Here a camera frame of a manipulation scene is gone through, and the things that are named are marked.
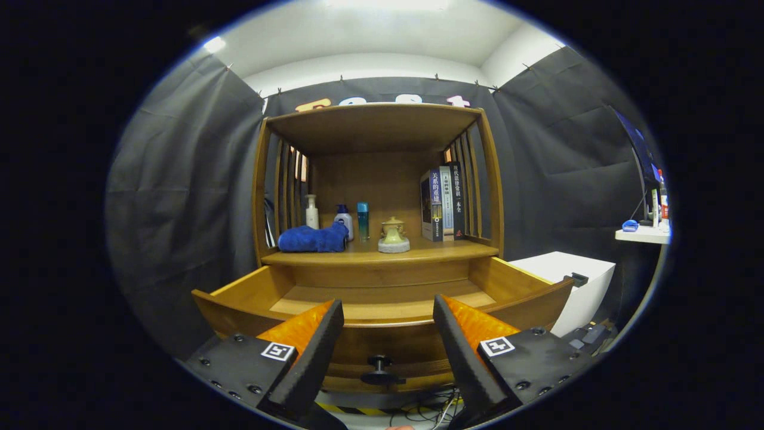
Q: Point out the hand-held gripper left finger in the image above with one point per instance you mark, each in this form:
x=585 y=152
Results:
x=310 y=364

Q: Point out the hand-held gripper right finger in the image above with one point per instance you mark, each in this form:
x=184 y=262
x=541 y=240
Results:
x=462 y=364

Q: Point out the black drawer knob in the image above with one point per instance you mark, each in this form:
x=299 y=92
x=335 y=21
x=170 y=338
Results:
x=380 y=373

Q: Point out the pale green vase grey base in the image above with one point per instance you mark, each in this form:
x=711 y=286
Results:
x=394 y=245

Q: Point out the wooden countertop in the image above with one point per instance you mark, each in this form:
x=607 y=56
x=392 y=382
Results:
x=364 y=254

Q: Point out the brown wooden cabinet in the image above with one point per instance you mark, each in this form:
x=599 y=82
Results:
x=376 y=179

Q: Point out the yellow black floor tape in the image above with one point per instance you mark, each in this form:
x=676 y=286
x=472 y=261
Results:
x=358 y=411

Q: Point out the blue folded towel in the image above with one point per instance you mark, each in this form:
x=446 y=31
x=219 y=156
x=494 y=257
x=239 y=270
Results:
x=310 y=239

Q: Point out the white lotion bottle blue cap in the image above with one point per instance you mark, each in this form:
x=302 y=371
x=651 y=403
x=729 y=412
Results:
x=345 y=224

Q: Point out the white pump bottle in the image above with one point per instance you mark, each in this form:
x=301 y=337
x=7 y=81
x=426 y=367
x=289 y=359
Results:
x=311 y=218

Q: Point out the clear blue bottle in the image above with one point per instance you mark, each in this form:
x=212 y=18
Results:
x=363 y=221

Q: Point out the beige lidded tea cup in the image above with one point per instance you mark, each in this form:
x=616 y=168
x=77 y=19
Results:
x=394 y=222

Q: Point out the book with blue spine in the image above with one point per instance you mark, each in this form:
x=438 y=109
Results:
x=436 y=203

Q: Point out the small blue object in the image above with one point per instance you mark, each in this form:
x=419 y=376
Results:
x=630 y=226

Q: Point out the white red bottle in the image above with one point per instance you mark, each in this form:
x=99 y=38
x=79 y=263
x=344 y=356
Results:
x=662 y=206

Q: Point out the computer monitor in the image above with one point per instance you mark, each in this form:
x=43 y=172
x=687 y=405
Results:
x=641 y=155

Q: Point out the small ceiling light panel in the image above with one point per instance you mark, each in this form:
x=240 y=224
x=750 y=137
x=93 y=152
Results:
x=215 y=44

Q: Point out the large ceiling light panel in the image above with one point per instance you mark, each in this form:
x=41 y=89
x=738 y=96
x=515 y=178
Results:
x=388 y=3

